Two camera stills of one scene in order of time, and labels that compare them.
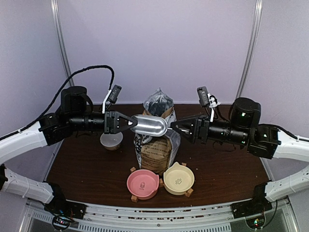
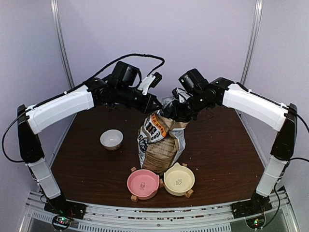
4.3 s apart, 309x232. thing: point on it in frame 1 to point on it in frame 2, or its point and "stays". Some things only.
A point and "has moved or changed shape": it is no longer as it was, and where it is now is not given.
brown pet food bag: x=156 y=153 has moved or changed shape
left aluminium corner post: x=69 y=72 stays
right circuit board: x=256 y=223 stays
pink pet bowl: x=143 y=183 stays
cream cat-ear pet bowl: x=178 y=179 stays
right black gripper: x=201 y=128 to x=177 y=115
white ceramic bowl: x=111 y=141 stays
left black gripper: x=114 y=122 to x=149 y=99
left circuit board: x=61 y=222 stays
